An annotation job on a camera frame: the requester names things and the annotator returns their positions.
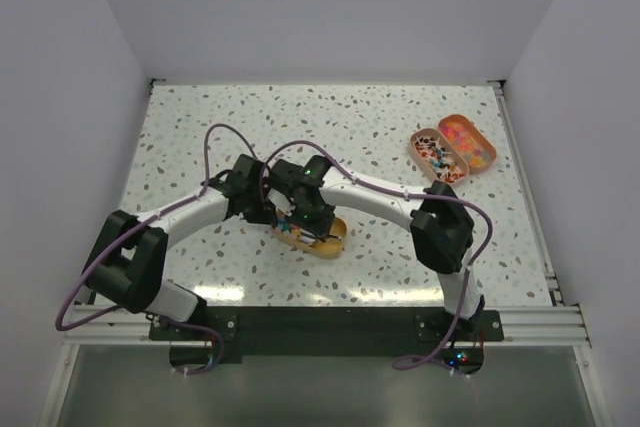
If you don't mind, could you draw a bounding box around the metal scoop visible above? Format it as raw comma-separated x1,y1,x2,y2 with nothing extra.
296,229,343,249

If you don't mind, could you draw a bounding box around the yellow tray of star candies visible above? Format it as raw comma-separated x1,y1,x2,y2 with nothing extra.
272,209,347,259

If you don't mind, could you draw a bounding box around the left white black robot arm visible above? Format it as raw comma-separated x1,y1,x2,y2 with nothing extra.
82,154,275,339

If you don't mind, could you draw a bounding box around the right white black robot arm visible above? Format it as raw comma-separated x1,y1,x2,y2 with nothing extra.
264,155,484,340

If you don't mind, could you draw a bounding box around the orange tray of gummy candies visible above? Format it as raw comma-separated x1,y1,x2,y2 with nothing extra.
438,114,497,174

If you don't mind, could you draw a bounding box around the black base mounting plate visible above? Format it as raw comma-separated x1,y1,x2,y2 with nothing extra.
149,307,505,373

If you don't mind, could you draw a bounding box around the pink tray of lollipops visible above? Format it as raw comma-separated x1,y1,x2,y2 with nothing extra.
408,128,470,187

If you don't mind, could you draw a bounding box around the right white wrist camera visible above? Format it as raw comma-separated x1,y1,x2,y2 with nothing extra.
268,190,295,215

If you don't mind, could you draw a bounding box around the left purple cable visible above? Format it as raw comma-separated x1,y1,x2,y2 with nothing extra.
54,123,261,332

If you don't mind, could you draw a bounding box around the aluminium frame rail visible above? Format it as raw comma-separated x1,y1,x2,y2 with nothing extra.
62,306,591,347

